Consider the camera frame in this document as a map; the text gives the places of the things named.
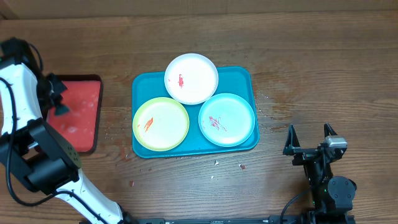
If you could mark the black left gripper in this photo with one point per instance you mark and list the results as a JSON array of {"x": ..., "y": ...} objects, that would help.
[{"x": 59, "y": 86}]

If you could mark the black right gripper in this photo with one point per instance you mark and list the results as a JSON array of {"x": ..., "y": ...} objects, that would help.
[{"x": 302, "y": 154}]

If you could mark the green and tan sponge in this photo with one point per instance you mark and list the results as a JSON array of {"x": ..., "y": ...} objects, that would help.
[{"x": 61, "y": 109}]

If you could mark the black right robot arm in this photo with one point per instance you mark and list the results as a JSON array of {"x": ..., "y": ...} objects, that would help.
[{"x": 332, "y": 196}]

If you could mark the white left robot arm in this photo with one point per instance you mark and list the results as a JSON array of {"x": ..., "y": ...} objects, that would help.
[{"x": 40, "y": 164}]

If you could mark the dark red water tray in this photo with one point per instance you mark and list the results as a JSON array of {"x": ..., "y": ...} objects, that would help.
[{"x": 79, "y": 126}]

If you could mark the blue plastic tray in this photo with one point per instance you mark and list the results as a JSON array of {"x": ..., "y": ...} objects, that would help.
[{"x": 235, "y": 80}]

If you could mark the light blue plate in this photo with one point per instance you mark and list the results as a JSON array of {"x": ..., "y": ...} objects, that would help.
[{"x": 226, "y": 120}]

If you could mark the cardboard back panel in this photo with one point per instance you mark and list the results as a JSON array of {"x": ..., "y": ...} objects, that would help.
[{"x": 60, "y": 9}]

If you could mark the yellow-green plate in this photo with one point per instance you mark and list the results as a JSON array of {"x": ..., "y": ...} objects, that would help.
[{"x": 160, "y": 124}]

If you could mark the white plate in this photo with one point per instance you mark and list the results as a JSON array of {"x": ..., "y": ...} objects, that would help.
[{"x": 191, "y": 79}]

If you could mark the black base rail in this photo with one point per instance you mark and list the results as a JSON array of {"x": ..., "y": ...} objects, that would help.
[{"x": 273, "y": 219}]

